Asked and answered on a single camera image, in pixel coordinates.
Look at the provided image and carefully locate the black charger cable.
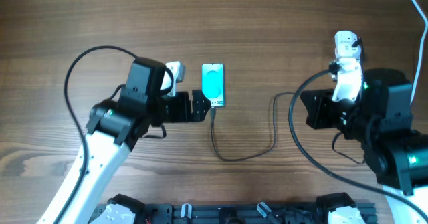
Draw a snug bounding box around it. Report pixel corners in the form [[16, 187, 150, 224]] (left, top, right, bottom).
[[209, 38, 364, 162]]

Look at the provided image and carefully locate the smartphone with teal screen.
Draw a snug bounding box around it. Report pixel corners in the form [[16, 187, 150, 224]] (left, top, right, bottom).
[[201, 63, 225, 107]]

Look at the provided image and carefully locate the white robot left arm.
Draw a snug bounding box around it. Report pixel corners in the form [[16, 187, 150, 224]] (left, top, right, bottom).
[[39, 57, 211, 223]]

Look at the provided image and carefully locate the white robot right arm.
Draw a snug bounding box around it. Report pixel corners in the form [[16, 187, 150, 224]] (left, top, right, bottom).
[[294, 68, 427, 223]]

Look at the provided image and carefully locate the white power strip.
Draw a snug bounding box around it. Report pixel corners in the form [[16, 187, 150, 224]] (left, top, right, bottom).
[[334, 30, 363, 64]]

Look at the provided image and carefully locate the black right camera cable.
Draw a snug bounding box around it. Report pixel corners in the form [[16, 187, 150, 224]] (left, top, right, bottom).
[[288, 68, 428, 223]]

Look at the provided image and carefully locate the black camera cable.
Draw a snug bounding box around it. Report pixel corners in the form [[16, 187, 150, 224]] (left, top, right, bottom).
[[288, 68, 428, 223], [62, 45, 140, 224]]

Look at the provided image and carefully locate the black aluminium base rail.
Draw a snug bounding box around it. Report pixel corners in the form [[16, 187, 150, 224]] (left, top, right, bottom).
[[90, 192, 378, 224]]

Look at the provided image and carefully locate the black left camera cable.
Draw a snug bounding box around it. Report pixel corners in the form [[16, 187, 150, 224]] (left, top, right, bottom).
[[62, 45, 140, 224]]

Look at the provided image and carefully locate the white power strip cord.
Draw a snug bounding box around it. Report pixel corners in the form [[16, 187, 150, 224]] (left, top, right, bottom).
[[409, 0, 428, 104]]

